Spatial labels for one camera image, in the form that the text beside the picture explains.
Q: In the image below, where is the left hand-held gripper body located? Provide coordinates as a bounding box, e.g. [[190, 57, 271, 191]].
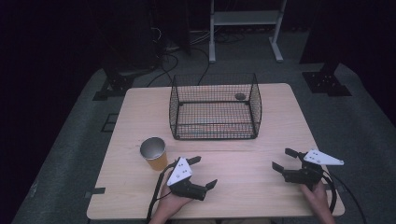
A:
[[166, 157, 208, 202]]

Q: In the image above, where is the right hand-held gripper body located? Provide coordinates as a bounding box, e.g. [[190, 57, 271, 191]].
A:
[[281, 148, 346, 191]]

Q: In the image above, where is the orange paper cup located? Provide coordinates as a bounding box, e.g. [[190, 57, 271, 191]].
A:
[[139, 136, 169, 172]]

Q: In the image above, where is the person's right hand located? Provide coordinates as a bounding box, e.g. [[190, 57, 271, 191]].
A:
[[300, 179, 332, 217]]

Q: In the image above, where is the person's left hand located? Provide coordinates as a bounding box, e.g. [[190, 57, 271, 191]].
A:
[[155, 182, 194, 220]]

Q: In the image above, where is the black stand base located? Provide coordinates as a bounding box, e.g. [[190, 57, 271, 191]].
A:
[[92, 61, 135, 102], [301, 62, 353, 97]]

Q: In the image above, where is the black tape strip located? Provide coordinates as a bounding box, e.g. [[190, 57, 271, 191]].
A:
[[84, 187, 106, 199]]

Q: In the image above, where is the black tape rectangle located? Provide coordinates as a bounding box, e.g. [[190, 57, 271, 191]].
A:
[[100, 113, 120, 133]]

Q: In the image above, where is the white metal stand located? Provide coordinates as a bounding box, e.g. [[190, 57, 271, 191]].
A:
[[208, 0, 288, 64]]

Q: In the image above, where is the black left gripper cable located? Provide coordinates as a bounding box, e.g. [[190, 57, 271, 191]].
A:
[[145, 160, 179, 224]]

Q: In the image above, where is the thick black right gripper cable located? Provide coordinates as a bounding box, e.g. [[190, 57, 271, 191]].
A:
[[321, 170, 339, 215]]

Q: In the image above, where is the black wire mesh basket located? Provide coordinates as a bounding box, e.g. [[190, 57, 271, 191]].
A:
[[168, 73, 262, 141]]

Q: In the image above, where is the thin black right gripper cable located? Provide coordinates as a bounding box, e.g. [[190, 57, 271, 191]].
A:
[[326, 170, 369, 224]]

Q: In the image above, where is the black floor cable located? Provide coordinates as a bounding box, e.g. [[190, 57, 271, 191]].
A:
[[146, 46, 213, 89]]

